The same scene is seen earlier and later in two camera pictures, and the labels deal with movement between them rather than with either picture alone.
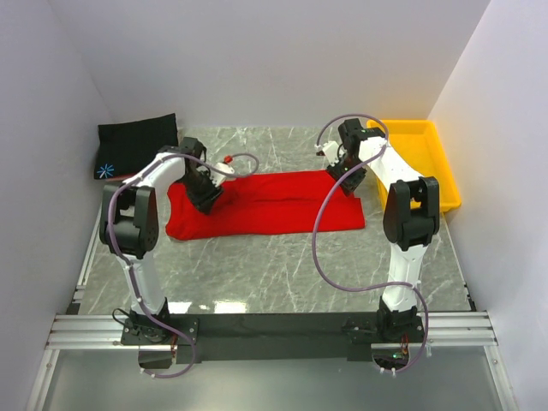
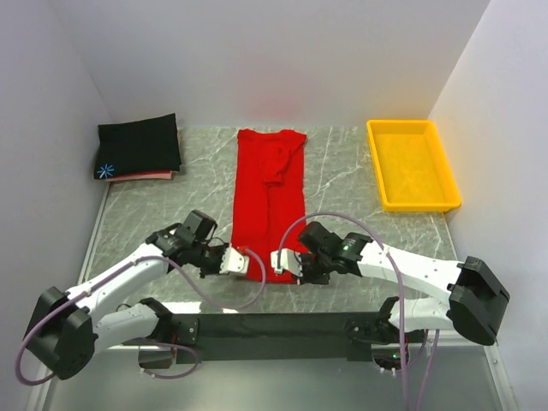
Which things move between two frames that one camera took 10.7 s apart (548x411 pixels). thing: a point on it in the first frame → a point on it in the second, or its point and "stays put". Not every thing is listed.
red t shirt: [292, 204] → [269, 208]
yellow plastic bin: [419, 144] stays put
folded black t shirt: [122, 148] stays put
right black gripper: [349, 185] → [306, 276]
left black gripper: [203, 202] → [217, 268]
